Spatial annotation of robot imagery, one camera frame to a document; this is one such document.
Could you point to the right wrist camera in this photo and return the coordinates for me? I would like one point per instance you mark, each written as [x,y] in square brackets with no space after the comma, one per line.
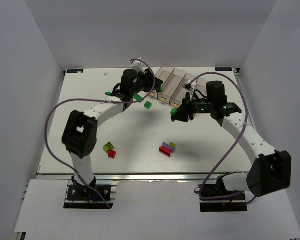
[190,85]

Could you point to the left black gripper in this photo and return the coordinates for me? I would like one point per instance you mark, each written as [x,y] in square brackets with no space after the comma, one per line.
[150,81]

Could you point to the corner logo sticker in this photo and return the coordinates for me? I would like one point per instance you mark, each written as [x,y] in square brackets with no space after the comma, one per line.
[223,69]
[74,71]

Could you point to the lime yellow brick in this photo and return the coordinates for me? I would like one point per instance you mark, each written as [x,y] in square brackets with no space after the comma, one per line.
[108,147]

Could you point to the green long brick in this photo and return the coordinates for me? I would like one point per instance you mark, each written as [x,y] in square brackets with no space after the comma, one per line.
[173,111]

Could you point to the green 2x2 brick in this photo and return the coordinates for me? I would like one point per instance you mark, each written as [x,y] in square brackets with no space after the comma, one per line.
[148,104]
[159,89]

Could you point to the aluminium front rail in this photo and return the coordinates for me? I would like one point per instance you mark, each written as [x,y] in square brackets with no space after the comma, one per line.
[129,177]

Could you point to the left corner logo sticker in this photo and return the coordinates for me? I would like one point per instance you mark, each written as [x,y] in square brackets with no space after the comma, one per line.
[74,71]

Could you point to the red small brick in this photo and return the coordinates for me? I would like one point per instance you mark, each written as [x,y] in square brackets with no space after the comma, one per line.
[112,154]

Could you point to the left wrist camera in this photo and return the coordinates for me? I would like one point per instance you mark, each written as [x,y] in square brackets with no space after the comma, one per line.
[138,65]

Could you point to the lime small brick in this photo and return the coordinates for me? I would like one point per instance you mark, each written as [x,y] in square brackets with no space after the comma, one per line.
[173,145]

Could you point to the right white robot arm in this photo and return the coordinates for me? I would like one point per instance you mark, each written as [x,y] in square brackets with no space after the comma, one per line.
[271,168]

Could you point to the lilac purple brick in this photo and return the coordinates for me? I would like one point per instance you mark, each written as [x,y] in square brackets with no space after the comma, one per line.
[166,145]

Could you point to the clear four-bin organizer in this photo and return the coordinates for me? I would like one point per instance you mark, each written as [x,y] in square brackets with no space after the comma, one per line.
[173,88]

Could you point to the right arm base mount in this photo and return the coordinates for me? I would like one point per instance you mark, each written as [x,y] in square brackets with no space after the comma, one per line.
[220,200]

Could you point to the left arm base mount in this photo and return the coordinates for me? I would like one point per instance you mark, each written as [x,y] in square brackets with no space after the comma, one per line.
[78,196]

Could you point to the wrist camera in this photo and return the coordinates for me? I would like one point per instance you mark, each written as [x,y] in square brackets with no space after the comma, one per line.
[138,65]
[190,85]

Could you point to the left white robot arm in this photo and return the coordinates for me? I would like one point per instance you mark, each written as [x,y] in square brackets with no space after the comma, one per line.
[80,134]

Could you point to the green 2x3 brick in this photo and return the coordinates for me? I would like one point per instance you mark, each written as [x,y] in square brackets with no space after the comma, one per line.
[138,98]

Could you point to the right corner logo sticker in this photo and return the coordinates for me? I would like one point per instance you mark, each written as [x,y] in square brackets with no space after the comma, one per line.
[223,69]

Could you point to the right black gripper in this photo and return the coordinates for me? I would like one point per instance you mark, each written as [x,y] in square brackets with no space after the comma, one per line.
[187,108]

